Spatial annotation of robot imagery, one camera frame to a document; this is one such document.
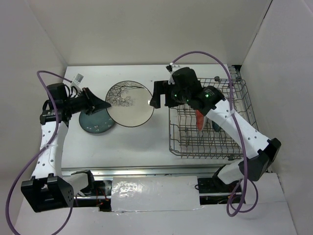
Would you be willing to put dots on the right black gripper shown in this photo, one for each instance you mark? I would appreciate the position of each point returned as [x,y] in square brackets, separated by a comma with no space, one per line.
[163,87]

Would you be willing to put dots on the red plate blue flower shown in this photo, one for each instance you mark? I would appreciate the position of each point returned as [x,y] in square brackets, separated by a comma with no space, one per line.
[200,120]

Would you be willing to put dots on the teal plate white flowers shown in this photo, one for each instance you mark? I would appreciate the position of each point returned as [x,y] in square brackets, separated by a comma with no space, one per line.
[96,123]

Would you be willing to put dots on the grey wire dish rack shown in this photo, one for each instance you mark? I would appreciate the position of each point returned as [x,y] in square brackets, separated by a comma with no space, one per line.
[187,142]

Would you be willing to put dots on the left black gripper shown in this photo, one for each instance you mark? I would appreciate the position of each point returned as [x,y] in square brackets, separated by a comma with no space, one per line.
[93,103]

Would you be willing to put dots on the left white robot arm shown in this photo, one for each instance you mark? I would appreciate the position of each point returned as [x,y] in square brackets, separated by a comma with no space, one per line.
[47,189]

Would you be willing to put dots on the cream plate tree pattern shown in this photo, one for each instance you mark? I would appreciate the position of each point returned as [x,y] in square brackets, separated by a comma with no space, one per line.
[130,103]

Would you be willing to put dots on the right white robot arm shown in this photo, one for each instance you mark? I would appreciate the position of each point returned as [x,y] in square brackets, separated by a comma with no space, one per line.
[259,151]

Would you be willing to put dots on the dark teal plate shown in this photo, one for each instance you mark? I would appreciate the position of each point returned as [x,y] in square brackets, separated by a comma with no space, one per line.
[216,127]

